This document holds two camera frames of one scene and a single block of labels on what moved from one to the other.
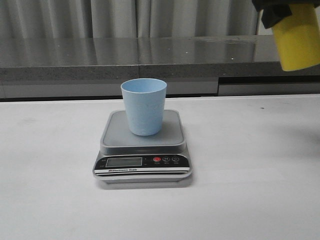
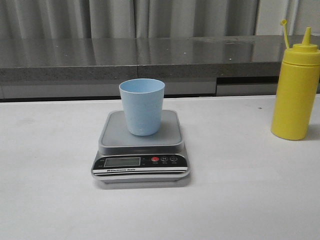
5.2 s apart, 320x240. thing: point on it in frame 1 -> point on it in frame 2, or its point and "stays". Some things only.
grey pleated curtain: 43,19 stays
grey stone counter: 58,66 stays
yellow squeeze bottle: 298,38 -> 296,105
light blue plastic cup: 145,99 stays
